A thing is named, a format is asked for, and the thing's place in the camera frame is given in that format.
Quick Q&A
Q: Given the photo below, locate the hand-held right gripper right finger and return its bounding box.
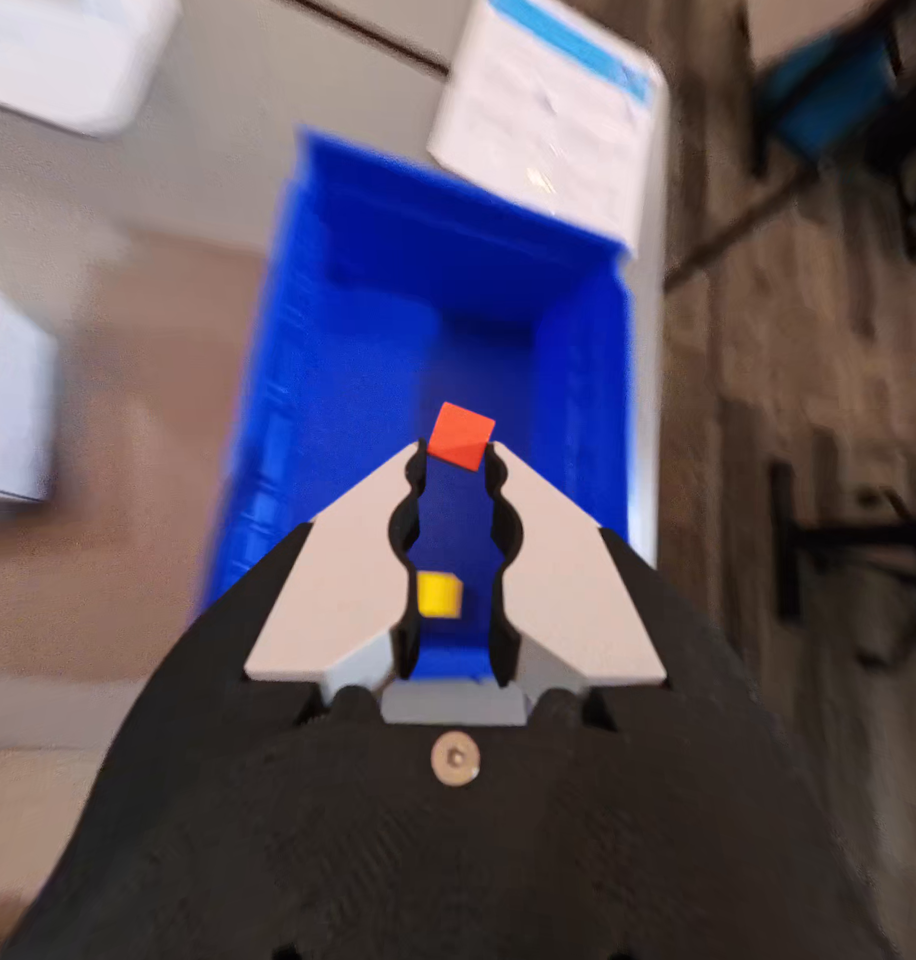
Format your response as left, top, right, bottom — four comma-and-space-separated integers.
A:
485, 441, 669, 696

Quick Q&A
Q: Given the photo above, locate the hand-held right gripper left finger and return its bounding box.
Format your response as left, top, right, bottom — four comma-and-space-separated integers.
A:
242, 441, 429, 696

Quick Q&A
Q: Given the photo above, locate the yellow wooden block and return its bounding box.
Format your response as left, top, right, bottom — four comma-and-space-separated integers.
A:
416, 571, 464, 621

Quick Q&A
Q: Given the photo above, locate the red wooden block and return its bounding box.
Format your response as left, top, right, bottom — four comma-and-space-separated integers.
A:
428, 399, 498, 474

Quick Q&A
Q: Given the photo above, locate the blue plastic bin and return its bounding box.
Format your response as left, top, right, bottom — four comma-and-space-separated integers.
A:
197, 126, 637, 685

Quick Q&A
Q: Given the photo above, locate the white cardboard mailer box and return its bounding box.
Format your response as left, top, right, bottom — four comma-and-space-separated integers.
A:
0, 283, 61, 505

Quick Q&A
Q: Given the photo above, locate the white and blue leaflet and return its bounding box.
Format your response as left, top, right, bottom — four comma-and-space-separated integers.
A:
426, 0, 670, 258

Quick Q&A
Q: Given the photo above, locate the blue blurred object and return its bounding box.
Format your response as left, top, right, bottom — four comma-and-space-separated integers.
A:
758, 30, 903, 160

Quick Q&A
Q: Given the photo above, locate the white document stand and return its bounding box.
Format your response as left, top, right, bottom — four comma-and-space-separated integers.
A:
0, 0, 183, 138

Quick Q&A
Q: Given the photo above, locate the black metal frame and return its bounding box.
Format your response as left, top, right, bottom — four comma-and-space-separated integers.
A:
769, 459, 916, 669

